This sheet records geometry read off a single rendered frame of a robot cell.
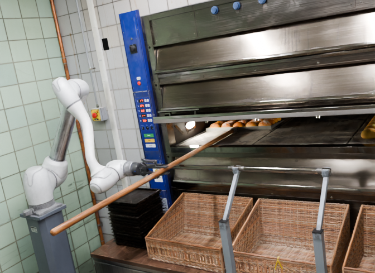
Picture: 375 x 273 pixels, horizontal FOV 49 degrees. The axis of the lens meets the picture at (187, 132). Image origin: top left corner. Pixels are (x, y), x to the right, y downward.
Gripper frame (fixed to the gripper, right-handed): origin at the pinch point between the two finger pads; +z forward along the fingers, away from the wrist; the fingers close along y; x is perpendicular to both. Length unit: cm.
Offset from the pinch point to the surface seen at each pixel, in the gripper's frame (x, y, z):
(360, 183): -51, 22, 94
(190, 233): -41, 61, -18
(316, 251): 8, 34, 85
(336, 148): -52, 2, 83
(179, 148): -53, 3, -24
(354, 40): -51, -55, 96
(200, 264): -3, 58, 13
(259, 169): -15, 3, 52
